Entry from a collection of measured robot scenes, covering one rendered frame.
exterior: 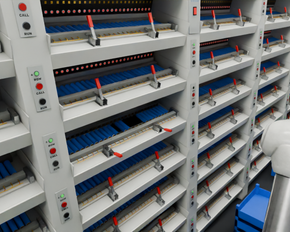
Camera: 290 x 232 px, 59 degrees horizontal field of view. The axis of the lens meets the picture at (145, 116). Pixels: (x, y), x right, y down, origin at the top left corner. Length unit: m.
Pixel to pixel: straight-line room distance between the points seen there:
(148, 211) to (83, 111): 0.64
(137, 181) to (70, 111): 0.46
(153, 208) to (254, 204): 0.85
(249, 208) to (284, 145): 1.07
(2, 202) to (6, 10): 0.50
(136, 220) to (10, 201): 0.60
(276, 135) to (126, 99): 0.50
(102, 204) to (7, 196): 0.35
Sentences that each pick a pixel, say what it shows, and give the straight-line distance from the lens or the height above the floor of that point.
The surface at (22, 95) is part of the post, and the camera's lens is 0.73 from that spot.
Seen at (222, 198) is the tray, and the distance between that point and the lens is 1.99.
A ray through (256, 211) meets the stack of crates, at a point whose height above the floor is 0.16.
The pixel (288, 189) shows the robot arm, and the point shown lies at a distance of 0.88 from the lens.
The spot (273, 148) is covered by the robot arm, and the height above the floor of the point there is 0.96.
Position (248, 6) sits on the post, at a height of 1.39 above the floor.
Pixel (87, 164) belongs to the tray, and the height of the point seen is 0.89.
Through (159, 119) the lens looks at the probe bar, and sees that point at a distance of 1.14.
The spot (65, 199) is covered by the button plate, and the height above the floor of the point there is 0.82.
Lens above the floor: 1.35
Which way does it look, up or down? 21 degrees down
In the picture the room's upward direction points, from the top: 4 degrees counter-clockwise
